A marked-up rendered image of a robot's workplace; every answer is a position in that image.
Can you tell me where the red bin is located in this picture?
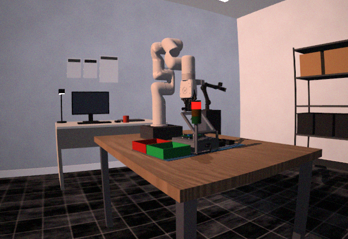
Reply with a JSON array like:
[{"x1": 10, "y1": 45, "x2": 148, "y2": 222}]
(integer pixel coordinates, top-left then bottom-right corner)
[{"x1": 132, "y1": 138, "x2": 171, "y2": 154}]

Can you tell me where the green bin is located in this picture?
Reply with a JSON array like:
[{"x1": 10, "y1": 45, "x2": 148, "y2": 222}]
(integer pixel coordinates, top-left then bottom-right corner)
[{"x1": 146, "y1": 142, "x2": 191, "y2": 160}]

